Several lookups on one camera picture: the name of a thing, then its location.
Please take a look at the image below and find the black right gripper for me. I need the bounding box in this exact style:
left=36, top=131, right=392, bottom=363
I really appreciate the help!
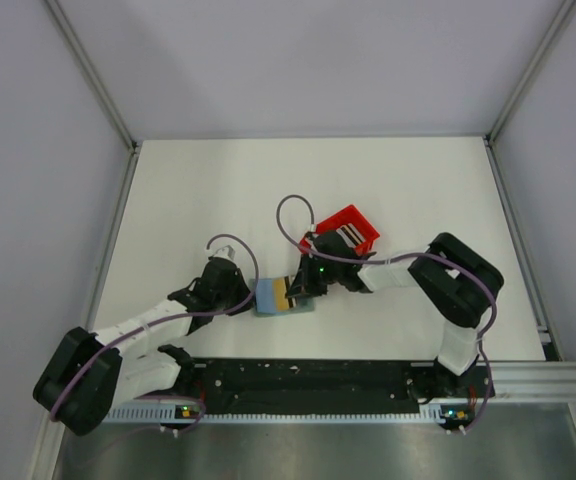
left=287, top=253, right=342, bottom=299

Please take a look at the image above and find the green leather card holder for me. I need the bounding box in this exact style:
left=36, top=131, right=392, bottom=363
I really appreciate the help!
left=253, top=277, right=315, bottom=317

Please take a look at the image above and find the red plastic card tray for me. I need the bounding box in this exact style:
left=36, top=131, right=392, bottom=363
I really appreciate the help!
left=300, top=204, right=380, bottom=255

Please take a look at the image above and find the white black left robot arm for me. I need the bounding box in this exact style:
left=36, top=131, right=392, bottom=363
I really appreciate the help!
left=32, top=255, right=253, bottom=436

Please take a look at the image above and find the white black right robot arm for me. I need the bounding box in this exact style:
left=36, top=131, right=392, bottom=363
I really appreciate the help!
left=285, top=230, right=504, bottom=396

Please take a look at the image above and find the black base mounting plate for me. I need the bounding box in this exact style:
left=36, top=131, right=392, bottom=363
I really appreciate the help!
left=182, top=358, right=490, bottom=416

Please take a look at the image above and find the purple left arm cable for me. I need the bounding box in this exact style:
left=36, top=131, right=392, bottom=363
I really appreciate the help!
left=49, top=233, right=259, bottom=421

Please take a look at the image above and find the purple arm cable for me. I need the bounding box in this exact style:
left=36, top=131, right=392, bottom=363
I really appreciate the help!
left=276, top=194, right=498, bottom=435
left=49, top=233, right=259, bottom=421

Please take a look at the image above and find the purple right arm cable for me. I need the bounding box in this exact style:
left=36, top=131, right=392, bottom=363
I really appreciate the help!
left=276, top=194, right=498, bottom=435

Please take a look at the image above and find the white slotted cable duct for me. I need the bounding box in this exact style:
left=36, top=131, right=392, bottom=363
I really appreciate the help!
left=103, top=403, right=176, bottom=424

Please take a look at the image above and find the aluminium frame rail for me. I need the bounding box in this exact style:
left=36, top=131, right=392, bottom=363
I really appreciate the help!
left=492, top=361, right=576, bottom=403

